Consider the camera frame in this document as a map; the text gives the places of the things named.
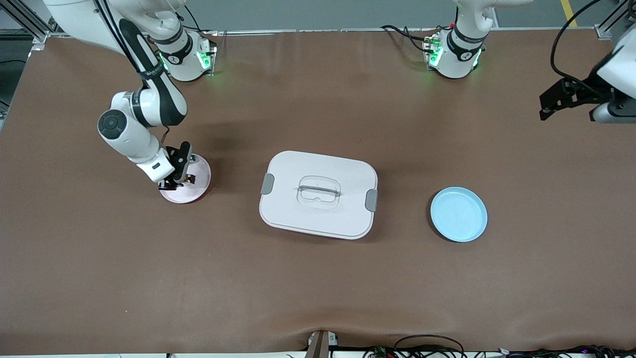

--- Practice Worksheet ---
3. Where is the white lidded storage box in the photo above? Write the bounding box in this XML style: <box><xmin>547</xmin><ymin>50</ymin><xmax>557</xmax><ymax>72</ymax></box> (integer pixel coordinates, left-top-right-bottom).
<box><xmin>259</xmin><ymin>150</ymin><xmax>379</xmax><ymax>241</ymax></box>

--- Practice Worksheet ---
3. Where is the aluminium frame post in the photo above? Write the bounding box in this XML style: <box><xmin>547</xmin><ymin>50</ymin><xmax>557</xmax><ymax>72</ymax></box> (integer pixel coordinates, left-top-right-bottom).
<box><xmin>594</xmin><ymin>0</ymin><xmax>636</xmax><ymax>40</ymax></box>
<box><xmin>0</xmin><ymin>0</ymin><xmax>68</xmax><ymax>46</ymax></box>

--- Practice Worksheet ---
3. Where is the clear lid handle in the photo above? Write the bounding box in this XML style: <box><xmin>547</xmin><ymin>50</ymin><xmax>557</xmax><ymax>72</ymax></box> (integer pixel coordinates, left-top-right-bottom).
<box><xmin>296</xmin><ymin>176</ymin><xmax>342</xmax><ymax>209</ymax></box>

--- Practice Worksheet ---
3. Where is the black left base cable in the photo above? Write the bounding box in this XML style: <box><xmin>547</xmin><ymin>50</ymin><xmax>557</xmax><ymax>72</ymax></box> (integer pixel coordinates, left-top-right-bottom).
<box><xmin>381</xmin><ymin>24</ymin><xmax>434</xmax><ymax>53</ymax></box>

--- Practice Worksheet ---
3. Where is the black cable bundle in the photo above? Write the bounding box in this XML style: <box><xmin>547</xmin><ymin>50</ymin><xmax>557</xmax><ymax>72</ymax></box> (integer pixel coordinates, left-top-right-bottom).
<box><xmin>499</xmin><ymin>344</ymin><xmax>636</xmax><ymax>358</ymax></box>

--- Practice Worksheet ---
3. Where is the metal bracket at table edge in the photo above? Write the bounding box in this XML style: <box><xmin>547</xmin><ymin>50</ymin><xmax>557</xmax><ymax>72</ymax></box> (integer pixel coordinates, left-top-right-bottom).
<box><xmin>305</xmin><ymin>330</ymin><xmax>339</xmax><ymax>358</ymax></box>

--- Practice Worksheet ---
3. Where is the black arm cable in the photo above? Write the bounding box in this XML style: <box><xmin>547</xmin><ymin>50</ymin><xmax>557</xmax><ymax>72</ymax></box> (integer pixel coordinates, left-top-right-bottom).
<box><xmin>93</xmin><ymin>0</ymin><xmax>172</xmax><ymax>146</ymax></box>
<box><xmin>550</xmin><ymin>0</ymin><xmax>605</xmax><ymax>93</ymax></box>

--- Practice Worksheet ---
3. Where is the black base cable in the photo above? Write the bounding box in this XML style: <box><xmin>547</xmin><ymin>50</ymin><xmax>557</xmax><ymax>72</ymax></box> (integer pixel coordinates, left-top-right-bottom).
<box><xmin>174</xmin><ymin>4</ymin><xmax>219</xmax><ymax>35</ymax></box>
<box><xmin>381</xmin><ymin>24</ymin><xmax>434</xmax><ymax>53</ymax></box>

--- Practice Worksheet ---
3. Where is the black right base cable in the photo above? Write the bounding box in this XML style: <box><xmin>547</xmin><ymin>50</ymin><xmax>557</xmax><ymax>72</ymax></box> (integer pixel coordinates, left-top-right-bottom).
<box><xmin>174</xmin><ymin>4</ymin><xmax>219</xmax><ymax>35</ymax></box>

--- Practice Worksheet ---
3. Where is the black looped cable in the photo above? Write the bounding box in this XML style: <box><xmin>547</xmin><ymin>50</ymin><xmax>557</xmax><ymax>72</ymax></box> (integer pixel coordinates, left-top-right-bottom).
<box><xmin>394</xmin><ymin>334</ymin><xmax>466</xmax><ymax>358</ymax></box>

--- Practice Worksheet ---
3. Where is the light blue round plate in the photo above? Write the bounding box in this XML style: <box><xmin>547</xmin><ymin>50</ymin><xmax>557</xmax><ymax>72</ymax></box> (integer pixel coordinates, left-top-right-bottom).
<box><xmin>430</xmin><ymin>186</ymin><xmax>488</xmax><ymax>243</ymax></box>

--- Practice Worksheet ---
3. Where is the pink round plate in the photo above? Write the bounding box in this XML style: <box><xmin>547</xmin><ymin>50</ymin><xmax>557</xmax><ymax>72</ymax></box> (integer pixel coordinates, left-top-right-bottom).
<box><xmin>159</xmin><ymin>154</ymin><xmax>212</xmax><ymax>204</ymax></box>

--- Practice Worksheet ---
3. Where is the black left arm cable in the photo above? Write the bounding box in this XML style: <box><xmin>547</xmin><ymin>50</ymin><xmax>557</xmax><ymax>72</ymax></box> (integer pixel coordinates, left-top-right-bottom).
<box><xmin>550</xmin><ymin>0</ymin><xmax>605</xmax><ymax>93</ymax></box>

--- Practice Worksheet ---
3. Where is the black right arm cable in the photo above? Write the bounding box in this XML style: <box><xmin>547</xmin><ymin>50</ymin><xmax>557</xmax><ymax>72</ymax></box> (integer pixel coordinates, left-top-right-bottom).
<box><xmin>93</xmin><ymin>0</ymin><xmax>172</xmax><ymax>146</ymax></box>

